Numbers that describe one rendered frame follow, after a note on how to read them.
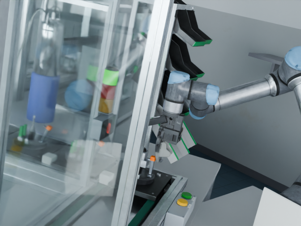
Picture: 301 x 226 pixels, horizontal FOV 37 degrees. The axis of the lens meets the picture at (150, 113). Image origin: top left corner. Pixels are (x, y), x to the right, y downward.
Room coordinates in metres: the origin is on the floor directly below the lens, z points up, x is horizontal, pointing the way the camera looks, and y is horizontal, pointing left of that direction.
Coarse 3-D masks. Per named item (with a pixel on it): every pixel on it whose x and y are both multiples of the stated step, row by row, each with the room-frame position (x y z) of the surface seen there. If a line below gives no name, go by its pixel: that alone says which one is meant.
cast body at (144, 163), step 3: (144, 150) 1.67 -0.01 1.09; (147, 150) 1.70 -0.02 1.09; (144, 153) 1.66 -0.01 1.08; (147, 153) 1.69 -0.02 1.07; (144, 156) 1.66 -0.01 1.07; (144, 159) 1.66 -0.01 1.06; (141, 162) 1.66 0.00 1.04; (144, 162) 1.65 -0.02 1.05; (147, 162) 1.67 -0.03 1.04; (141, 165) 1.66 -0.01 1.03; (144, 165) 1.65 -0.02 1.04; (147, 165) 1.68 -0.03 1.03
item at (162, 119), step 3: (153, 117) 1.68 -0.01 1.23; (156, 117) 1.66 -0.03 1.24; (159, 117) 1.65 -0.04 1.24; (162, 117) 1.64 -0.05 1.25; (165, 117) 1.64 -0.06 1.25; (150, 120) 1.65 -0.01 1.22; (153, 120) 1.65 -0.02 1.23; (156, 120) 1.65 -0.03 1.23; (159, 120) 1.65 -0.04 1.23; (162, 120) 1.64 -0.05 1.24; (165, 120) 1.64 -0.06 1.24; (150, 123) 1.65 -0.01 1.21; (153, 123) 1.65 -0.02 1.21; (156, 123) 1.65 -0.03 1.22; (159, 123) 1.65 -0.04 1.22
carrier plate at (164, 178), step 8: (160, 176) 1.73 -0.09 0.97; (168, 176) 1.75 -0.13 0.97; (136, 184) 1.61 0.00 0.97; (152, 184) 1.64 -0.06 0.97; (160, 184) 1.65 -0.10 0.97; (136, 192) 1.55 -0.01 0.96; (144, 192) 1.55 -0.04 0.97; (152, 192) 1.57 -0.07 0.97; (160, 192) 1.60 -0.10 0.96; (152, 200) 1.54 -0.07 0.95
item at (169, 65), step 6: (174, 42) 2.03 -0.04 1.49; (174, 48) 2.03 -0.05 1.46; (168, 54) 1.90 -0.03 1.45; (174, 54) 2.03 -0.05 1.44; (180, 54) 2.02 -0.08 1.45; (168, 60) 1.90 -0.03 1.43; (174, 60) 2.02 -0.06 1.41; (180, 60) 2.01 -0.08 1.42; (168, 66) 1.90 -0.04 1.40; (174, 66) 1.97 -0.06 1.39; (180, 66) 2.01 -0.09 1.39; (186, 72) 2.00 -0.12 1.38; (192, 72) 1.98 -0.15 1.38; (192, 78) 1.91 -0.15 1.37
